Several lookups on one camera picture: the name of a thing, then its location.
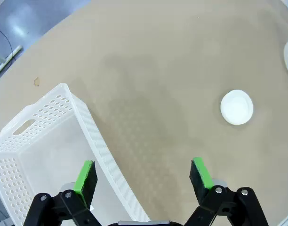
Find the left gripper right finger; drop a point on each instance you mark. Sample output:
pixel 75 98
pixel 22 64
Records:
pixel 201 186

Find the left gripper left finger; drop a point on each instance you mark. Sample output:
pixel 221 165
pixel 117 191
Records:
pixel 86 186

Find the white round flask cap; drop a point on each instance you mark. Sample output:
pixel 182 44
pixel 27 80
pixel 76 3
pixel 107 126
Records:
pixel 237 107

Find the white perforated plastic basket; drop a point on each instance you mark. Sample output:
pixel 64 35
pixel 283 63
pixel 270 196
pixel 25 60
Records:
pixel 52 146

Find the white power strip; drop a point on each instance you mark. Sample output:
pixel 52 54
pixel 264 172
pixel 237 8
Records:
pixel 10 58

